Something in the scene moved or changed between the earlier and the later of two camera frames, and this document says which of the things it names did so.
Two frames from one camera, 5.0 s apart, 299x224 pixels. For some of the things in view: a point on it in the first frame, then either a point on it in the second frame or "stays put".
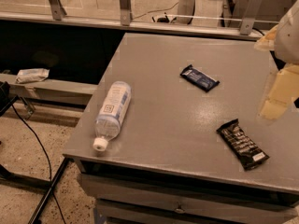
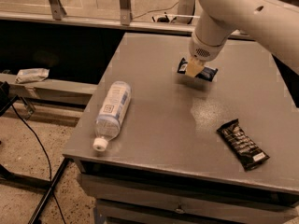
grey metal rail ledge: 52,85 stays put
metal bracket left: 57,8 stays put
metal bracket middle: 124,3 stays put
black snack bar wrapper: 247,150 stays put
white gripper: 289,37 to 204,50
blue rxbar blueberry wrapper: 198,77 to 206,73
